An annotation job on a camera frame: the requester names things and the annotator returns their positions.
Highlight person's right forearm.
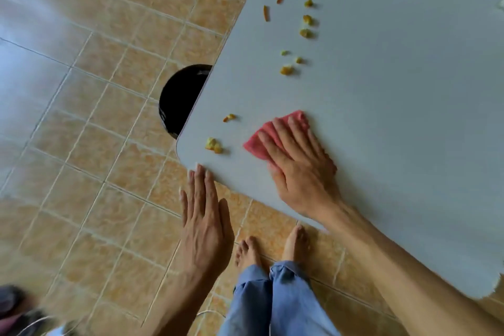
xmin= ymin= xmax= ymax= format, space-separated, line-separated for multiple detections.
xmin=323 ymin=204 xmax=504 ymax=336

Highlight person's right foot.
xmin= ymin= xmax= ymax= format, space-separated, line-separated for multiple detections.
xmin=281 ymin=224 xmax=310 ymax=264

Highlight person's left foot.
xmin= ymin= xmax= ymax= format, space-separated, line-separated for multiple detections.
xmin=235 ymin=236 xmax=263 ymax=270

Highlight scattered yellow food scraps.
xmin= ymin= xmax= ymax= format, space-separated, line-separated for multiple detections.
xmin=204 ymin=0 xmax=332 ymax=155

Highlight person's left forearm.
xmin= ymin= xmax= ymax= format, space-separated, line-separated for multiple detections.
xmin=143 ymin=269 xmax=223 ymax=336

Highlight black round bin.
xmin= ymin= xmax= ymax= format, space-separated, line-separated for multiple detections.
xmin=158 ymin=64 xmax=213 ymax=140

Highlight pink cleaning cloth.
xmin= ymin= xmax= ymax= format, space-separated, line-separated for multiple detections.
xmin=243 ymin=110 xmax=312 ymax=164

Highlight person's right hand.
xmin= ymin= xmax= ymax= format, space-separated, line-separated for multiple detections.
xmin=258 ymin=115 xmax=348 ymax=227

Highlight person's foot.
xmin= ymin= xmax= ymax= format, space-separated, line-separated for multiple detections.
xmin=281 ymin=224 xmax=310 ymax=264
xmin=235 ymin=236 xmax=263 ymax=270

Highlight white cable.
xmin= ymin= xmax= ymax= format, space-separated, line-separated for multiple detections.
xmin=195 ymin=309 xmax=227 ymax=324

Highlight person's left hand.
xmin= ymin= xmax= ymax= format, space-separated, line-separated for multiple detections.
xmin=179 ymin=164 xmax=235 ymax=280

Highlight dark blurred object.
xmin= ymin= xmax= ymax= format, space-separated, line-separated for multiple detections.
xmin=0 ymin=285 xmax=60 ymax=336

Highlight blue jeans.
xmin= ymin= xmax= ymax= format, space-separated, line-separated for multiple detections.
xmin=217 ymin=260 xmax=342 ymax=336

